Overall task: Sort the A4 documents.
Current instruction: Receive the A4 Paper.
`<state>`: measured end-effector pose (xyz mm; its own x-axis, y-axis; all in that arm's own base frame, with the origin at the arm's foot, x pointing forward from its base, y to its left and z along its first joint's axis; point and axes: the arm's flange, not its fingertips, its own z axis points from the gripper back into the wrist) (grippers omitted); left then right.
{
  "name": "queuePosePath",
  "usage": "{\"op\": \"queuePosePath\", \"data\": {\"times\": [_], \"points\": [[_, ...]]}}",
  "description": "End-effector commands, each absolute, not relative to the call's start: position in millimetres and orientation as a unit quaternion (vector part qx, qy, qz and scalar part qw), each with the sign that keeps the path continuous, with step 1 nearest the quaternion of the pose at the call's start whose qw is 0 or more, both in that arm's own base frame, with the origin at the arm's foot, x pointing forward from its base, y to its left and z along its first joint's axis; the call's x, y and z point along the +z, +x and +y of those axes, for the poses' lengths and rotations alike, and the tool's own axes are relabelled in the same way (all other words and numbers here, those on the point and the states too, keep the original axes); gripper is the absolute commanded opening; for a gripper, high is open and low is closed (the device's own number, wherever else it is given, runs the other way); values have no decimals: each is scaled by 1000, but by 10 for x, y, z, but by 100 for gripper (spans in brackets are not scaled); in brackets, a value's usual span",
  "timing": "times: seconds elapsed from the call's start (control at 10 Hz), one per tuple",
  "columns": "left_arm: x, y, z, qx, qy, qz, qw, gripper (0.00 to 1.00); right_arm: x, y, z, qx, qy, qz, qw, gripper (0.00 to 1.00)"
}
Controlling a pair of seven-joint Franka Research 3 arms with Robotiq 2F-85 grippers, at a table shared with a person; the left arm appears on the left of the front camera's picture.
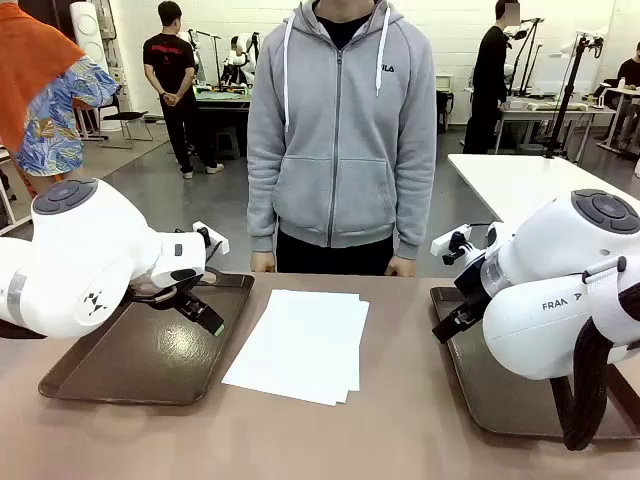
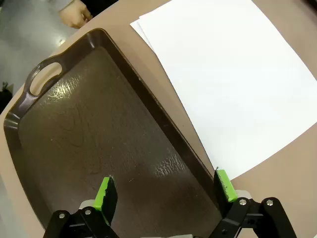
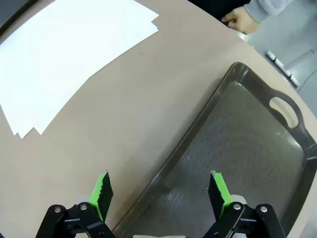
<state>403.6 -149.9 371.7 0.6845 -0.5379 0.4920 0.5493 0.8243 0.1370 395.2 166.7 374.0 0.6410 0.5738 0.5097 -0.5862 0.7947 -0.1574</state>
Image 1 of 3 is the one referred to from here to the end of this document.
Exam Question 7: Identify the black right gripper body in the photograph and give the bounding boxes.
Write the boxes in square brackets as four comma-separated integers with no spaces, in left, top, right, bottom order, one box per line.
[451,251,495,312]

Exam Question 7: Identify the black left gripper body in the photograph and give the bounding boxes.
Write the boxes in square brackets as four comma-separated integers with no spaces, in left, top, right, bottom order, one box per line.
[127,268,209,315]

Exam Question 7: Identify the person's right forearm grey sleeve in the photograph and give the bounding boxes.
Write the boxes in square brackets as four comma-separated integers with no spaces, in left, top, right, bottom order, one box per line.
[246,149,282,256]

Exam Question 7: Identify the person's left forearm grey sleeve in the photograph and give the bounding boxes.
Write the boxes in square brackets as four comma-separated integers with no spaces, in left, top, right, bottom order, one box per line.
[394,149,439,261]

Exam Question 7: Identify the person's left hand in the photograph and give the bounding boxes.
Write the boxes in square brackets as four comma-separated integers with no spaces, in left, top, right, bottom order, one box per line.
[383,255,418,278]

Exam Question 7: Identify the brown plastic serving tray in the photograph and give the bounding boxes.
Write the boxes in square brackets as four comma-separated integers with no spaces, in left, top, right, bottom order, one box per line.
[429,285,640,441]
[38,269,256,407]

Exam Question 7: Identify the black trousers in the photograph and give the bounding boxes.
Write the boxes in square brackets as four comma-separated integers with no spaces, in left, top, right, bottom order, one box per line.
[275,229,396,276]

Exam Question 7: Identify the grey plastic stool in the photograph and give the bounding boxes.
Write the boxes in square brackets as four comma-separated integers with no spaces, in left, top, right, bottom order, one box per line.
[214,126,242,161]

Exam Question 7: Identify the white background workbench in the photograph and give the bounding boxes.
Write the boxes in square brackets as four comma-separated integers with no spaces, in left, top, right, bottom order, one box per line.
[492,94,619,154]

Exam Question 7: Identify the person in grey hoodie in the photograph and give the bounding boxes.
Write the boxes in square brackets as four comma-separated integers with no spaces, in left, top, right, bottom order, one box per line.
[246,0,439,261]

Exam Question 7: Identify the blue floral garment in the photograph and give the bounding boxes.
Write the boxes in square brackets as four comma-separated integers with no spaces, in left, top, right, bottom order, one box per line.
[14,54,121,180]

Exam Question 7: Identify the beige cabinet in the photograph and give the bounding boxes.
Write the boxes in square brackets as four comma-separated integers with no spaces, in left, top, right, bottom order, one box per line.
[433,74,456,134]

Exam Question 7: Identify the background table with green mat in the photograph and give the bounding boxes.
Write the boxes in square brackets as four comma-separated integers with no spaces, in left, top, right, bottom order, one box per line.
[192,84,251,164]

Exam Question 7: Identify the man in black long sleeves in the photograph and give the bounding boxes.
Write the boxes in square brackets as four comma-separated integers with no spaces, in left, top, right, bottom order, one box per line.
[462,0,522,155]

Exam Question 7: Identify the man in black t-shirt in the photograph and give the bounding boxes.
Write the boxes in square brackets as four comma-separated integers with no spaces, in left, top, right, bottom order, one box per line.
[143,0,225,180]

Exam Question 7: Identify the seated person in black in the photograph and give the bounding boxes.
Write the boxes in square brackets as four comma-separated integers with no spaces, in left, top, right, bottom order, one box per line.
[612,42,640,151]

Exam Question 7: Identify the orange fabric garment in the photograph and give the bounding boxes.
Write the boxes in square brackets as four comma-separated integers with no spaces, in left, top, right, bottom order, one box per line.
[0,0,87,154]

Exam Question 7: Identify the white standing air conditioner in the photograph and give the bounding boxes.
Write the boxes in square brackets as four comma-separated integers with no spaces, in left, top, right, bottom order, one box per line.
[68,0,110,71]

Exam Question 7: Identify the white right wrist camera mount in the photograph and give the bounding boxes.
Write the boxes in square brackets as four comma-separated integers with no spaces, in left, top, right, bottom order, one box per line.
[430,223,474,266]

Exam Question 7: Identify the white velcro cable strap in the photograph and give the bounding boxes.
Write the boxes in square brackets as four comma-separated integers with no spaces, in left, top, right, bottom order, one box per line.
[581,256,630,301]

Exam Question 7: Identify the black camera pole stand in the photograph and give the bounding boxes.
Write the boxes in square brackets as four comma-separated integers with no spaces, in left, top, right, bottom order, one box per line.
[543,29,609,160]

